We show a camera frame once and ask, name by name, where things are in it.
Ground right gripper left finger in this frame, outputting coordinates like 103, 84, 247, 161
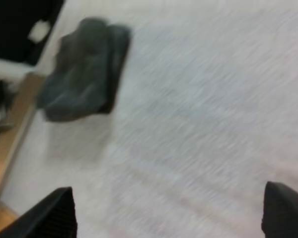
0, 186, 78, 238

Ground pile of grey-green towels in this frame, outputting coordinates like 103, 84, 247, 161
36, 16, 132, 122

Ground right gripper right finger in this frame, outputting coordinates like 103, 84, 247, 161
261, 181, 298, 238

